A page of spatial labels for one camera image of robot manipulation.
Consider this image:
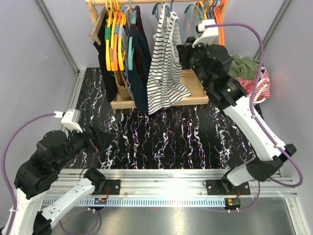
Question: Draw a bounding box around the aluminium rail base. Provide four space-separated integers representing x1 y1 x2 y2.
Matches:
41 168 299 208

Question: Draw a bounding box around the purple cable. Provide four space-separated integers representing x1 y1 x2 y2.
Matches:
1 113 56 233
204 22 304 187

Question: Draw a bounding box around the navy garment on rack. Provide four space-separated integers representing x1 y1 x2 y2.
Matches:
128 5 151 114

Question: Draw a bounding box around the blue grey hanger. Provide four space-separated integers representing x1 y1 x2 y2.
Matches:
152 0 187 43

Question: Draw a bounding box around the tan garment on rack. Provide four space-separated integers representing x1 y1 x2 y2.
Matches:
114 70 133 100

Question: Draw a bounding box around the black white striped tank top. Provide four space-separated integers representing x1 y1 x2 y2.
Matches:
147 4 191 115

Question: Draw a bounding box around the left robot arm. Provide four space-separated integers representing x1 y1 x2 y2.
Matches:
1 126 115 235

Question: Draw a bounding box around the black garment on rack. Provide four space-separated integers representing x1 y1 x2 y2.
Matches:
93 13 118 102

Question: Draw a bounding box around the orange empty hanger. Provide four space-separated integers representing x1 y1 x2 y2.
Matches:
213 0 225 46

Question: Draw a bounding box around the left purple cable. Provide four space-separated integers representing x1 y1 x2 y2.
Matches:
1 113 56 233

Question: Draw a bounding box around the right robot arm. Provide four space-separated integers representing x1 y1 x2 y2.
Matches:
177 37 296 194

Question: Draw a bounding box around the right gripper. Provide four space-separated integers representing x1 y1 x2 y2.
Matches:
178 36 212 88

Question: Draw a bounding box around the black marble mat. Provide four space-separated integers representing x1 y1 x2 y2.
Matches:
70 68 256 169

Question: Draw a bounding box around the teal hanger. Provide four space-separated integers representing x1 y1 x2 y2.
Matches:
184 3 205 25

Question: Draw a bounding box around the yellow hanger left group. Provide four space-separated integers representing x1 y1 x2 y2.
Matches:
105 0 117 71

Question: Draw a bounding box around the red striped tank top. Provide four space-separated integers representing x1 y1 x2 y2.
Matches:
236 66 271 105

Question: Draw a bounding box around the wooden clothes rack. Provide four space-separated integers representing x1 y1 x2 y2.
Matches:
85 0 230 110

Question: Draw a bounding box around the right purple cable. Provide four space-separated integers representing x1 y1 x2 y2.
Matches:
204 22 304 187

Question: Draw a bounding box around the olive green shirt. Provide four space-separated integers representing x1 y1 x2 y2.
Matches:
228 55 260 80

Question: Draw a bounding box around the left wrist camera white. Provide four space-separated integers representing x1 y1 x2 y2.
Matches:
54 109 83 133

